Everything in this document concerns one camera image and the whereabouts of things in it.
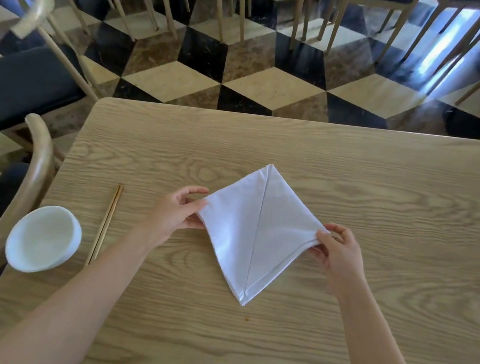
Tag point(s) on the golden chopstick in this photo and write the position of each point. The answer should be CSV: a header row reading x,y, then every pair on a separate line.
x,y
109,219
103,223

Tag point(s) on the person's right thumb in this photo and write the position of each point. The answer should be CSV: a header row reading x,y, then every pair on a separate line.
x,y
318,256

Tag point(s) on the person's right forearm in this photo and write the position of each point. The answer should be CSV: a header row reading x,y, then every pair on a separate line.
x,y
375,362

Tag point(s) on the white cloth napkin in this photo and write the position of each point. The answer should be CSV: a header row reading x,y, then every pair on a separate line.
x,y
254,232

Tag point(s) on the white ceramic bowl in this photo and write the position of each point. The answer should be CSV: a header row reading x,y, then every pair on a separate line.
x,y
43,239

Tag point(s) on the person's left thumb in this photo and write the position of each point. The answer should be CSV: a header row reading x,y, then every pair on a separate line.
x,y
194,224

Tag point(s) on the person's left forearm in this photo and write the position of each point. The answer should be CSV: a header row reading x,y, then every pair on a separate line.
x,y
82,300

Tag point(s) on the person's left hand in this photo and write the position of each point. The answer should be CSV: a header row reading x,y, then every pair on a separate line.
x,y
164,217

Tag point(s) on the person's right hand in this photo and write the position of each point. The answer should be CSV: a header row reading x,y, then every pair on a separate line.
x,y
343,263

